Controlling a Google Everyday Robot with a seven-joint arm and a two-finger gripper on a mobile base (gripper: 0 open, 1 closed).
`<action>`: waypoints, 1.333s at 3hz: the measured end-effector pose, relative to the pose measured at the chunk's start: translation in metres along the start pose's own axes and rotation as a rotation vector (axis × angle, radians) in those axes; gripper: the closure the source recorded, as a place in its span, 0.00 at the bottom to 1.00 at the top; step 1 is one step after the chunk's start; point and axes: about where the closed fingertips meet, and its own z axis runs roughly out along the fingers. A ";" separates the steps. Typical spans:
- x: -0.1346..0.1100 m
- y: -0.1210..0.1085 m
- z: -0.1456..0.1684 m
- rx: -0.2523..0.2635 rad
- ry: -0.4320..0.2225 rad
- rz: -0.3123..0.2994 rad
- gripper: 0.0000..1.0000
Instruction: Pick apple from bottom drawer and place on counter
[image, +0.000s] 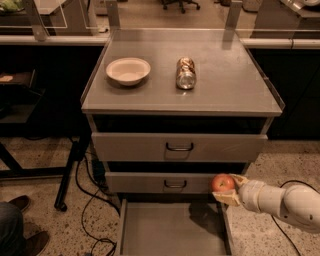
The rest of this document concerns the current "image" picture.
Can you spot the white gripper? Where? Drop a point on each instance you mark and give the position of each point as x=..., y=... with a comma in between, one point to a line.
x=248, y=195

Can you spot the red apple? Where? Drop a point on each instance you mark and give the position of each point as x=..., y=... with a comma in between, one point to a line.
x=222, y=182

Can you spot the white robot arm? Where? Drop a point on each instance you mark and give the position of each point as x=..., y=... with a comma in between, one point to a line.
x=298, y=205

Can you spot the bottom grey drawer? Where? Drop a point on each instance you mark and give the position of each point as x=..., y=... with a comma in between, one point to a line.
x=172, y=229

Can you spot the grey drawer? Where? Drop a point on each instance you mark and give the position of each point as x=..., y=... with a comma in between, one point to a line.
x=159, y=147
x=172, y=229
x=184, y=183

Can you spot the grey drawer cabinet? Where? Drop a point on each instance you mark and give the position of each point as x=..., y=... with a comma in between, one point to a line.
x=170, y=108

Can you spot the middle grey drawer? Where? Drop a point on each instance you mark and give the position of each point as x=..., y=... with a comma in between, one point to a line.
x=184, y=183

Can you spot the top grey drawer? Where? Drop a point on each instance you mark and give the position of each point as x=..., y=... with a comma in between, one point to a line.
x=159, y=147

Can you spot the crushed soda can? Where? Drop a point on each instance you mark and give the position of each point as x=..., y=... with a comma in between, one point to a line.
x=185, y=74

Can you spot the white bowl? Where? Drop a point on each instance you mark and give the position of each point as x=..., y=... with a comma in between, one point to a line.
x=128, y=71

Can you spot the black office chair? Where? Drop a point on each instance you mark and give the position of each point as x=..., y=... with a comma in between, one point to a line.
x=181, y=3

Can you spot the brown shoe lower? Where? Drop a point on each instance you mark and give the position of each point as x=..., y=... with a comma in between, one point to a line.
x=36, y=244

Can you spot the brown shoe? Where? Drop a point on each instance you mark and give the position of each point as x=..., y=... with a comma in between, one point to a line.
x=21, y=203
x=36, y=244

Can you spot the brown shoe upper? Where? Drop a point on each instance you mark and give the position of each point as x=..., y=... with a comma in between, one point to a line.
x=21, y=203

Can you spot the person leg in jeans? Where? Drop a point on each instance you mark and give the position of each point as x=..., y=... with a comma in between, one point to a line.
x=12, y=241

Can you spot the black table frame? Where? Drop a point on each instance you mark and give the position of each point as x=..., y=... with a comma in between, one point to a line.
x=18, y=102

